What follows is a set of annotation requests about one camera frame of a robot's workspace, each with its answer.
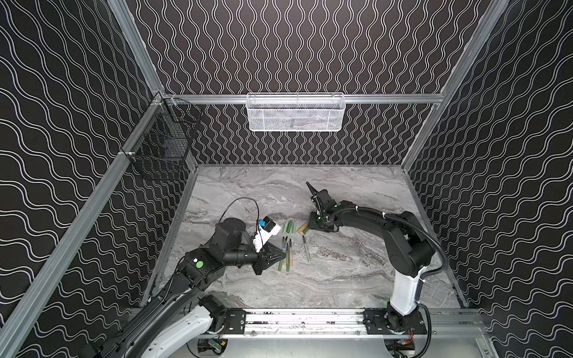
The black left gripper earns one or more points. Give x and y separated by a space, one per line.
260 259

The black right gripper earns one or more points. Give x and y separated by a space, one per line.
322 214

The light green marker pen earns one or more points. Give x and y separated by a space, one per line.
306 249

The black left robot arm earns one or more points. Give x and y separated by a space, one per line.
181 311

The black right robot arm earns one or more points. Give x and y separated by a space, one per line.
409 247

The dark green marker pen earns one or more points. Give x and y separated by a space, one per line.
288 256

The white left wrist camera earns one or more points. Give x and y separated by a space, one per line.
265 229

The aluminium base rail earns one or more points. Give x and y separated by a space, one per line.
347 324

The white wire mesh basket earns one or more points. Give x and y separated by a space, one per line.
295 112

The black wire basket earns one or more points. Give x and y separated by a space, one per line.
159 148

